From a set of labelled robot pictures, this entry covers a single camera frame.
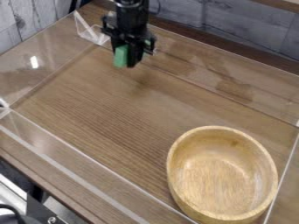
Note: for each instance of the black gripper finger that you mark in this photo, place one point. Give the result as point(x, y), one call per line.
point(134, 54)
point(149, 46)

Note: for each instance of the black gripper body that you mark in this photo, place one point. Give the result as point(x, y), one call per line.
point(125, 25)

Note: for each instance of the green rectangular block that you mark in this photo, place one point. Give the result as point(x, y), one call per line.
point(120, 52)

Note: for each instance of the round wooden bowl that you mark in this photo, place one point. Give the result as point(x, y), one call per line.
point(221, 175)

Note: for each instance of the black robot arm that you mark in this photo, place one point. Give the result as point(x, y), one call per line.
point(132, 4)

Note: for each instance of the clear acrylic corner bracket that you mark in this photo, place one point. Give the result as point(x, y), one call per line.
point(89, 32)

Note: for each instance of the clear acrylic enclosure wall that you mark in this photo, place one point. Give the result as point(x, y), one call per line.
point(86, 128)

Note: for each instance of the black metal frame bracket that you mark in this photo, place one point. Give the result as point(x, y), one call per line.
point(36, 210)

